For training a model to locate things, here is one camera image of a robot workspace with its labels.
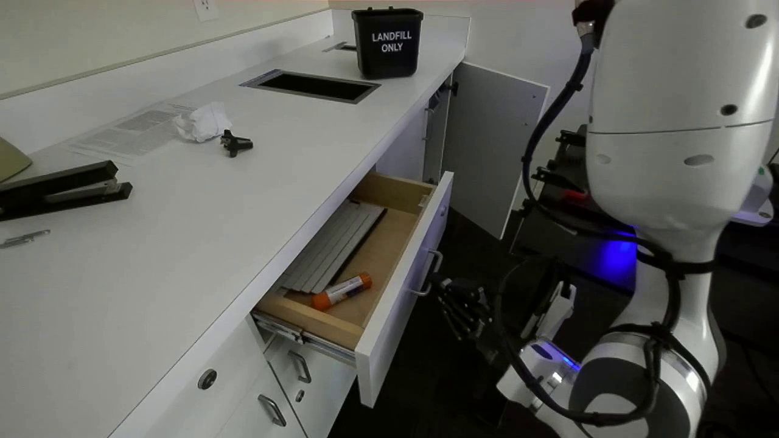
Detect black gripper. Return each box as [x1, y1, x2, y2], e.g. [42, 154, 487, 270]
[435, 277, 512, 366]

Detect white drawer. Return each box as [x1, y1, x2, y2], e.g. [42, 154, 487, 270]
[254, 174, 453, 406]
[265, 338, 356, 438]

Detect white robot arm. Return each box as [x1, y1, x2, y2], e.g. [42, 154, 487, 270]
[489, 0, 779, 438]

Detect grey tray in drawer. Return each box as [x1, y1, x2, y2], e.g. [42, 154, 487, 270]
[280, 202, 384, 294]

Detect open white cabinet door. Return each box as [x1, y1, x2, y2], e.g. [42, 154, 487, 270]
[444, 63, 551, 238]

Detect orange capped tube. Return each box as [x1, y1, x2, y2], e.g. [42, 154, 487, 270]
[311, 274, 373, 313]

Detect closed white cabinet door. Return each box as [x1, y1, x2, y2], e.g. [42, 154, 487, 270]
[375, 109, 428, 180]

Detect black landfill bin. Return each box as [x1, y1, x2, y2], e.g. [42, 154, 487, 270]
[351, 8, 424, 80]

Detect small black clip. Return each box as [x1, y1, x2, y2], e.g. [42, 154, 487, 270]
[222, 129, 254, 158]

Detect crumpled white paper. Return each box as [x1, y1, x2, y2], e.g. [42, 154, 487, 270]
[172, 102, 232, 145]

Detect black stapler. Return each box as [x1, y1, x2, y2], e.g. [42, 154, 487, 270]
[0, 162, 134, 221]

